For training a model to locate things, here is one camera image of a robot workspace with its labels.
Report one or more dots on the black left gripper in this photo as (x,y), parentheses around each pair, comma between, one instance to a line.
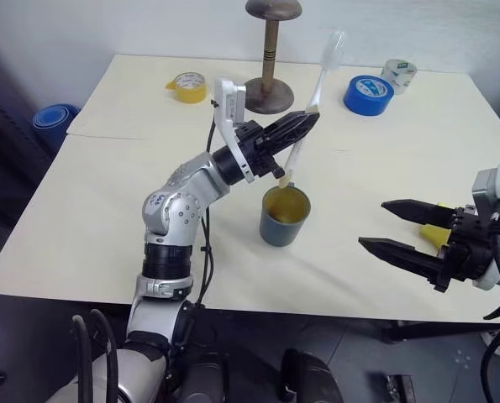
(256,147)

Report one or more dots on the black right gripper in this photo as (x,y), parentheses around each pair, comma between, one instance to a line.
(470,252)

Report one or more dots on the translucent white toothbrush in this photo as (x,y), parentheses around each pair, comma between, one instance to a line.
(322,82)

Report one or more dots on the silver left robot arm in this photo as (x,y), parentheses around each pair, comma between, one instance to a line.
(178,214)

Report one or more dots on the dark wooden hat stand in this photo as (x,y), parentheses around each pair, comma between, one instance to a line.
(269,50)

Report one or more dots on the grey mug with yellow inside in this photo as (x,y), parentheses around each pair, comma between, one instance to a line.
(280,233)

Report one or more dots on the small yellow plastic piece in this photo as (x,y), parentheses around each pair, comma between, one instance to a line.
(434,235)

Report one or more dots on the blue tape roll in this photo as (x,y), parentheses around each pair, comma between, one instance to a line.
(365,105)

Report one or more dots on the yellow tape roll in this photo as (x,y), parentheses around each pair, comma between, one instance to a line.
(189,94)

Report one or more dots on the dark rounded shape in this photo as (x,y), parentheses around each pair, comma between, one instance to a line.
(308,378)

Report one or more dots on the rolled blue foam mat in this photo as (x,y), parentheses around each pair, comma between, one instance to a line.
(52,121)

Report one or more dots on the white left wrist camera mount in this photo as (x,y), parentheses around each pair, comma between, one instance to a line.
(229,103)

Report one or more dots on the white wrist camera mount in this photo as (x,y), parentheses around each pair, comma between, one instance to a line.
(499,184)
(229,103)

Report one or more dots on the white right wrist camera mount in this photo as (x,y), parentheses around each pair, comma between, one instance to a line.
(499,184)

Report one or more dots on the black table frame bar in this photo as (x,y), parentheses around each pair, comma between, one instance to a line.
(443,329)

